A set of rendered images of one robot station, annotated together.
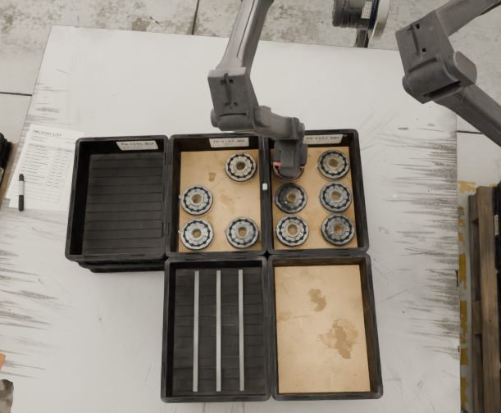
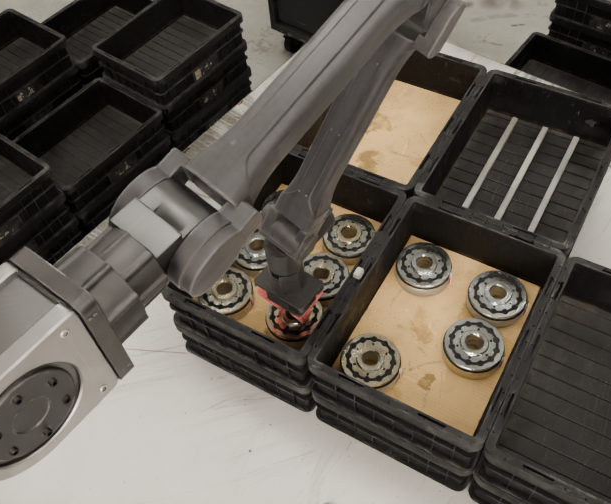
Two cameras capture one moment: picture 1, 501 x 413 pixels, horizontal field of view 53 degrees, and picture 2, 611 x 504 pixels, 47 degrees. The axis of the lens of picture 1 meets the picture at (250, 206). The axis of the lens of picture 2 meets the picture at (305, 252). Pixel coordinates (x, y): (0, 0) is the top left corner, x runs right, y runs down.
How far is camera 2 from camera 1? 1.25 m
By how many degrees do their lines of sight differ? 53
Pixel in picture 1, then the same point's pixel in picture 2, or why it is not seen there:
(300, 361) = (428, 118)
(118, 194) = not seen: outside the picture
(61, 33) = not seen: outside the picture
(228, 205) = (422, 323)
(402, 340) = not seen: hidden behind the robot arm
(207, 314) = (524, 205)
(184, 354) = (577, 178)
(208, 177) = (433, 383)
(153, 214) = (559, 371)
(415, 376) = not seen: hidden behind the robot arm
